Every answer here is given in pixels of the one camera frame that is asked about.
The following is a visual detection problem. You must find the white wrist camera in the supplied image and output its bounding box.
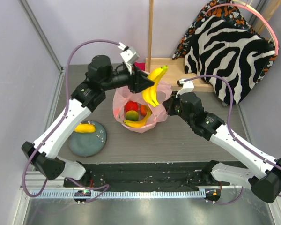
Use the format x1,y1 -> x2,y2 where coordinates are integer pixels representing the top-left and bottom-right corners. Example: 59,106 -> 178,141
176,78 -> 194,98
118,42 -> 139,74

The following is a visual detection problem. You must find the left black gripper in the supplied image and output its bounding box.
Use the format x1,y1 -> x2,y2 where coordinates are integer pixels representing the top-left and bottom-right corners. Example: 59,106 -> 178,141
101,62 -> 154,93

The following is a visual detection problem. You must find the green mango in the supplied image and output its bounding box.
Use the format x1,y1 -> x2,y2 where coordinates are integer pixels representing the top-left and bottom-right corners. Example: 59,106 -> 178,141
125,110 -> 139,121

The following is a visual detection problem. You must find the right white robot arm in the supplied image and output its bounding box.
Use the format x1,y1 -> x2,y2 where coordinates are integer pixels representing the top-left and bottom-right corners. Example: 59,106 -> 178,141
163,91 -> 281,203

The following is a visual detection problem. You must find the orange tangerine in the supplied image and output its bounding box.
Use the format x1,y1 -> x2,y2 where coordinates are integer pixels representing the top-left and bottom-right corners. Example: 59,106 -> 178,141
139,105 -> 147,117

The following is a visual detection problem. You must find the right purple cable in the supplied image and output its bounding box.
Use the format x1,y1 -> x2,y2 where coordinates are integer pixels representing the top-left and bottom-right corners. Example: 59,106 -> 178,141
185,75 -> 281,205

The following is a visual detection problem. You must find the pink hoop tube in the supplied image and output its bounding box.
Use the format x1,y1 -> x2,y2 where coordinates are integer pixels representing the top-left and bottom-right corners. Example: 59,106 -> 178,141
203,3 -> 280,56

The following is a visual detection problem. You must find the zebra pattern cloth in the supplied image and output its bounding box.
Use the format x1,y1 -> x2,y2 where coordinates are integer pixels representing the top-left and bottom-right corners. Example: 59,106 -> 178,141
185,16 -> 275,104

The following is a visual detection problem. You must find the yellow banana bunch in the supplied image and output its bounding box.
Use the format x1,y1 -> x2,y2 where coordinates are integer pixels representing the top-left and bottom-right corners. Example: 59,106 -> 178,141
123,106 -> 152,128
142,66 -> 168,107

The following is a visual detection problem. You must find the pink plastic bag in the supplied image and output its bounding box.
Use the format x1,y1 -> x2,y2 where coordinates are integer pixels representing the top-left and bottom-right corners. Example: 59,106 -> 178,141
112,81 -> 172,133

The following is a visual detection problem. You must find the white slotted cable duct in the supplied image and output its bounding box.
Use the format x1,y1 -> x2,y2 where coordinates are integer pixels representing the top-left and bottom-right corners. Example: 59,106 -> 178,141
37,188 -> 206,199

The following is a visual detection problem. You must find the yellow mango fruit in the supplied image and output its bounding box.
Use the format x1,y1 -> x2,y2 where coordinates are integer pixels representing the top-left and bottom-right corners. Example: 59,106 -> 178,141
74,124 -> 96,133

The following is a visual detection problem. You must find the orange floral cloth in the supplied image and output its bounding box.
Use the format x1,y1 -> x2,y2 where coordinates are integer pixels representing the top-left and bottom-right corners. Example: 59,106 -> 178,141
172,0 -> 279,86

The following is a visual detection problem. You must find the dark green plate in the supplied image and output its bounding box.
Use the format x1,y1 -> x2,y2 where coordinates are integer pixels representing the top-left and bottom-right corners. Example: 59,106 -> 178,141
68,120 -> 107,157

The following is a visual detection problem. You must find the wooden stand with post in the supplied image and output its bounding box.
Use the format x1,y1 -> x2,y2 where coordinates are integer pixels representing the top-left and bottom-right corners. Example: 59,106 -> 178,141
138,0 -> 208,90

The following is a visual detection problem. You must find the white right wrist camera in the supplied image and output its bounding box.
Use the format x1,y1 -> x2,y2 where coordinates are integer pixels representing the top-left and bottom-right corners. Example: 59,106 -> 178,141
176,78 -> 194,98

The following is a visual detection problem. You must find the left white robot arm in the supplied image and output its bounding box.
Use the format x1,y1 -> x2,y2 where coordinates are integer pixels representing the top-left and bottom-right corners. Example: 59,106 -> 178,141
22,55 -> 154,187

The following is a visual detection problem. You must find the red folded cloth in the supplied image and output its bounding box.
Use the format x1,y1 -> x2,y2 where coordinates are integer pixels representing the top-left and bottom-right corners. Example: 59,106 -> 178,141
134,62 -> 146,71

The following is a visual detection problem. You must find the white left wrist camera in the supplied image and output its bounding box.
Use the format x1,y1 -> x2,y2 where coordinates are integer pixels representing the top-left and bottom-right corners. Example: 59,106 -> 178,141
118,42 -> 139,74

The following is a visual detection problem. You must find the red apple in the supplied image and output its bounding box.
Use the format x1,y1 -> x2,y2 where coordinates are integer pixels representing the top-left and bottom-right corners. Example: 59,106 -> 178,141
124,101 -> 139,112

